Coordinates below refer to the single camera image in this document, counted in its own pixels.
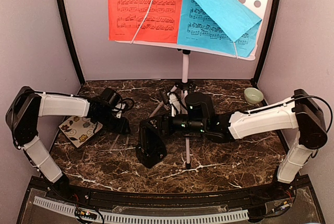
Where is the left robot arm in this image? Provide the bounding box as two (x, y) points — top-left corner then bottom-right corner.
(5, 86), (130, 201)

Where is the floral square ceramic tile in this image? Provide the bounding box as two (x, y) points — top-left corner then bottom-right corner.
(58, 116), (103, 148)

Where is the black right frame post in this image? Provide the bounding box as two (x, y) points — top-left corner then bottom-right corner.
(250, 0), (280, 88)

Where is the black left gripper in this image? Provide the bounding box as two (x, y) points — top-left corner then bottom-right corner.
(95, 110), (130, 135)

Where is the blue sheet music page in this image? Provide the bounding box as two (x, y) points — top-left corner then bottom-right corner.
(177, 0), (262, 58)

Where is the black left frame post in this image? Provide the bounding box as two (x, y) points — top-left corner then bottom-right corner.
(56, 0), (86, 86)

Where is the pale green ceramic bowl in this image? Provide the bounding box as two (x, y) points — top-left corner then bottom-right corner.
(244, 87), (264, 105)

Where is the black metronome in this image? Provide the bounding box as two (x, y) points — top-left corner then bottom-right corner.
(136, 120), (167, 169)

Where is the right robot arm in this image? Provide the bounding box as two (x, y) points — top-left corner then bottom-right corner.
(149, 89), (331, 200)

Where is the clear metronome front cover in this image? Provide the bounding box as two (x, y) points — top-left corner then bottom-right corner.
(109, 134), (130, 156)

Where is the red sheet music page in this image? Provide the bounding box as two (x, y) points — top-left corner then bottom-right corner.
(108, 0), (183, 44)

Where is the black frame post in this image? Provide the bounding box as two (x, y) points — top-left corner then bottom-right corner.
(56, 0), (86, 86)
(250, 0), (280, 88)

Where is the white folding tripod stand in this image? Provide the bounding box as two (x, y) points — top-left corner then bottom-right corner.
(148, 49), (199, 170)

